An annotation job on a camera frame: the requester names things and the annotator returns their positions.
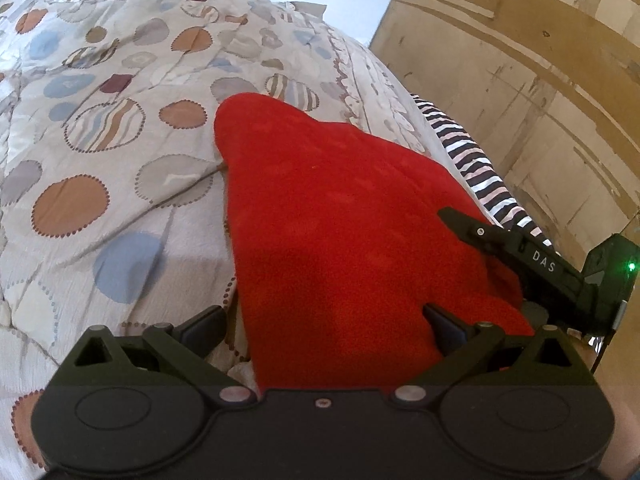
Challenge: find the red knit sweater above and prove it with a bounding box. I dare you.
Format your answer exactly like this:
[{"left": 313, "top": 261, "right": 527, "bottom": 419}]
[{"left": 214, "top": 93, "right": 532, "bottom": 391}]

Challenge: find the black white striped bedsheet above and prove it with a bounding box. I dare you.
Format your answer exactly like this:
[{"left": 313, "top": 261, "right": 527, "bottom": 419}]
[{"left": 412, "top": 94, "right": 553, "bottom": 248}]

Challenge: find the patterned circle print duvet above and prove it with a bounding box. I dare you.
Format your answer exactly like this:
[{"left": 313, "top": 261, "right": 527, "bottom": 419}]
[{"left": 1, "top": 0, "right": 451, "bottom": 479}]

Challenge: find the brown wooden wardrobe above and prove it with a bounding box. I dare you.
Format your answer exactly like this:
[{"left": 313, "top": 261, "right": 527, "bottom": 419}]
[{"left": 368, "top": 0, "right": 640, "bottom": 371}]

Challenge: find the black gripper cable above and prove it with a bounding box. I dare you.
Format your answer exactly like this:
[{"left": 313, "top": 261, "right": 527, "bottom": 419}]
[{"left": 589, "top": 209, "right": 640, "bottom": 373}]

